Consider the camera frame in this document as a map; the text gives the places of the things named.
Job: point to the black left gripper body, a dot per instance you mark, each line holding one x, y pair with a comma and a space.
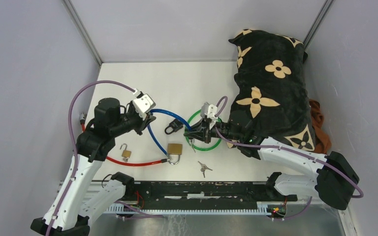
134, 121

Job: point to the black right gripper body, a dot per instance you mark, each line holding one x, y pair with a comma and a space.
221, 130

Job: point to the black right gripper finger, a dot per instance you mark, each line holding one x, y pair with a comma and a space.
203, 136
200, 126

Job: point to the green cable lock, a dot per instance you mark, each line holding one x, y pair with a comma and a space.
204, 149

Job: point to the silver keys of green lock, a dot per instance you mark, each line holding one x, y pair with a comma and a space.
192, 143

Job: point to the blue cable lock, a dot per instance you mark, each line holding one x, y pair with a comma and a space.
170, 114

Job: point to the black padlock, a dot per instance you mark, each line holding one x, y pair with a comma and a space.
174, 126

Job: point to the silver keys of brass padlock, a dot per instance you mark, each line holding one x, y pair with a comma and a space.
204, 168

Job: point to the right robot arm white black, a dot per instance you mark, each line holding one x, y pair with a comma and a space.
327, 177

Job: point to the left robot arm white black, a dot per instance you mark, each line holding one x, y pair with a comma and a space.
69, 215

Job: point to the small brass padlock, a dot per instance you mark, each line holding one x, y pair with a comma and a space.
125, 152

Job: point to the black floral pillow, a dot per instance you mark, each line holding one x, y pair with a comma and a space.
273, 100

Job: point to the brown cloth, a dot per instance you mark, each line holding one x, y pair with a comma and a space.
322, 139

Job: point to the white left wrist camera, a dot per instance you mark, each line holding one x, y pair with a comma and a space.
143, 103

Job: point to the red cable lock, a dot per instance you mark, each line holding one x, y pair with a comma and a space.
82, 120

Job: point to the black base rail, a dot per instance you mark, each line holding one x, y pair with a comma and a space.
203, 197

